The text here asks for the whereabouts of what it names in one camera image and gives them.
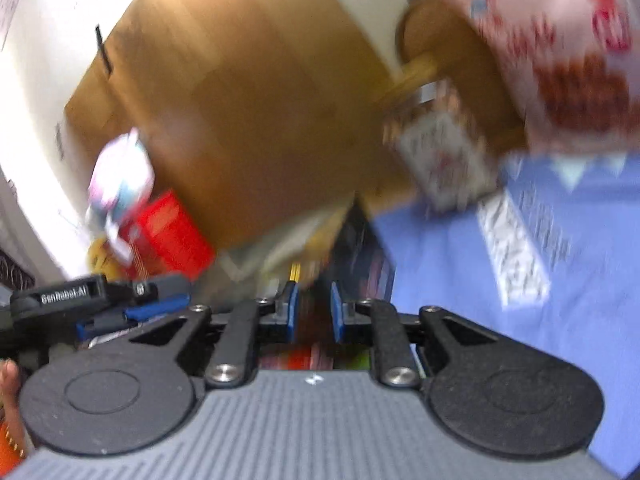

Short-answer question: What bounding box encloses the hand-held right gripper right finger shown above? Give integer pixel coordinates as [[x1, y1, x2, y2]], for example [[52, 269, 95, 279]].
[[330, 282, 507, 387]]

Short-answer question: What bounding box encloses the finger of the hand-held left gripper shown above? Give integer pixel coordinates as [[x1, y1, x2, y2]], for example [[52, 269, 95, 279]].
[[75, 310, 146, 342], [106, 274, 194, 322]]

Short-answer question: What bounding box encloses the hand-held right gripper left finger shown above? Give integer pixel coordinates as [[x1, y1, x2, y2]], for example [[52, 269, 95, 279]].
[[127, 282, 301, 388]]

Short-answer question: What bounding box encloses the black printed box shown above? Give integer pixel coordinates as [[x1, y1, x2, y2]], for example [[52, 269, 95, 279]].
[[260, 199, 398, 372]]

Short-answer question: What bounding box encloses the person's left hand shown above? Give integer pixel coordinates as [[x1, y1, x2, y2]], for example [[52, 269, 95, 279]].
[[0, 359, 27, 458]]

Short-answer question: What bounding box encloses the yellow plush toy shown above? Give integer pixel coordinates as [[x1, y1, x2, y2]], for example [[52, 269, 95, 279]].
[[86, 237, 123, 282]]

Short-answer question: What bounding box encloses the red gift box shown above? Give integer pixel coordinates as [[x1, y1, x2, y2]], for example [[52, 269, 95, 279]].
[[112, 189, 217, 282]]

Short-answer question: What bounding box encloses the pink plush toy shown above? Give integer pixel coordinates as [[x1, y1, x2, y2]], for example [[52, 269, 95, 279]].
[[86, 129, 157, 243]]

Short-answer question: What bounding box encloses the blue printed cloth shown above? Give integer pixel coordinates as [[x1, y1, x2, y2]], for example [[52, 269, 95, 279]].
[[371, 149, 640, 479]]

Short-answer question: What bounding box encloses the clear nut jar yellow lid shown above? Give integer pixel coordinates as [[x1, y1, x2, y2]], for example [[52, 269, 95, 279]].
[[382, 82, 501, 213]]

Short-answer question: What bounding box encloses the woven round basket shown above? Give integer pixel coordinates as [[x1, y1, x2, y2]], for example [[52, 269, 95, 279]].
[[394, 0, 532, 153]]

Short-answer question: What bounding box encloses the pink snack bag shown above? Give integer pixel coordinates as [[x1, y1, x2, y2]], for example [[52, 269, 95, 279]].
[[436, 0, 640, 153]]

